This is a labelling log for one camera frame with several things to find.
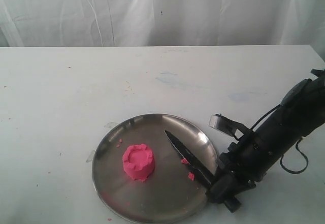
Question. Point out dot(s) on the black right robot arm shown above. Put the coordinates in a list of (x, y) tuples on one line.
[(302, 108)]

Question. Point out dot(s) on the pink clay lump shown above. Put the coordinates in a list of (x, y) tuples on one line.
[(138, 162)]

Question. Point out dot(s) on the round steel plate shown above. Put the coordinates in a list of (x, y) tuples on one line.
[(168, 195)]

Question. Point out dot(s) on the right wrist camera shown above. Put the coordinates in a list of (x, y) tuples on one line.
[(226, 126)]

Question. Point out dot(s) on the white backdrop curtain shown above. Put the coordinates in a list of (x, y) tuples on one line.
[(162, 22)]

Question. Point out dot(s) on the pink sand crumb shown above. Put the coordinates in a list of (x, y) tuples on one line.
[(184, 161), (191, 176)]

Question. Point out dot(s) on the black kitchen knife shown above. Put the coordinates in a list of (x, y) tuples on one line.
[(202, 174)]

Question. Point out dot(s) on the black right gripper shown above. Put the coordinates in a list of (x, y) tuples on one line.
[(252, 156)]

